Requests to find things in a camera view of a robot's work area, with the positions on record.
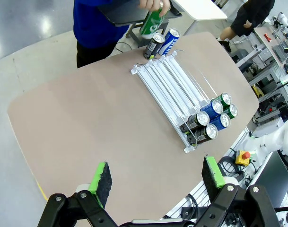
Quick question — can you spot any blue Pocari Sweat can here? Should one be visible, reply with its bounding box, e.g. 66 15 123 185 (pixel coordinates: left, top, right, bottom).
200 99 224 120
157 28 181 57
209 113 231 131

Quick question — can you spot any aluminium frame workstation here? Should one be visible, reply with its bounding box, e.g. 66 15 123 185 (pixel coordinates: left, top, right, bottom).
236 47 288 126

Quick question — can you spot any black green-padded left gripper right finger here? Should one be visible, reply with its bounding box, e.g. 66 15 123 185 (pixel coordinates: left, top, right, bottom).
201 156 280 227

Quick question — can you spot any black plastic tray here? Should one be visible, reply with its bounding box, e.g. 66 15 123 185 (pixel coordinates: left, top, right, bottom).
97 0 183 27

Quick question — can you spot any beige workbench with red object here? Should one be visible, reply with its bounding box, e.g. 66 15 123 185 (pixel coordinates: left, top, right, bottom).
253 23 288 69

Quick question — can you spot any green Chilsung cider can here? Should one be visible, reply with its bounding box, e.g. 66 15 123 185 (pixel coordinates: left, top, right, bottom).
211 92 232 107
139 8 169 40
224 104 239 119

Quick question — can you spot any person's left hand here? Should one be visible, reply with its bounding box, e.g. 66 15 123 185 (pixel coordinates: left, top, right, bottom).
138 0 172 18

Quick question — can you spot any dark grey monitor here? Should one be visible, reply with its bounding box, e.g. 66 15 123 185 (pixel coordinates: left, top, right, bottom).
252 151 288 209

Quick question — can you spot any large white table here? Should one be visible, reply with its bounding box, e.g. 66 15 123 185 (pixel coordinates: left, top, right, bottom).
169 0 227 21

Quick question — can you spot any yellow emergency stop button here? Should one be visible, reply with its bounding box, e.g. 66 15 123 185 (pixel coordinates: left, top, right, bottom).
235 150 252 166

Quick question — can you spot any person in blue hoodie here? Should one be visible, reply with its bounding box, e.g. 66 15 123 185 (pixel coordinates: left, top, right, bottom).
72 0 144 69

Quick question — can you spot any black Pepsi can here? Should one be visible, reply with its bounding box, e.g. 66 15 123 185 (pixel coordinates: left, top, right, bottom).
194 123 218 144
186 110 210 130
143 33 166 60

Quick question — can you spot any person in black shorts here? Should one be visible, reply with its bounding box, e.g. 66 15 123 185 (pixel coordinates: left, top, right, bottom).
217 0 276 53

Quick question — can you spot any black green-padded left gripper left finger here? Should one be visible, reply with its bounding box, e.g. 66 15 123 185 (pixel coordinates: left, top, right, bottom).
37 161 118 227

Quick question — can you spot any clear acrylic can rack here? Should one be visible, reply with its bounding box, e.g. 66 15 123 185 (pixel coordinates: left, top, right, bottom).
130 49 239 154

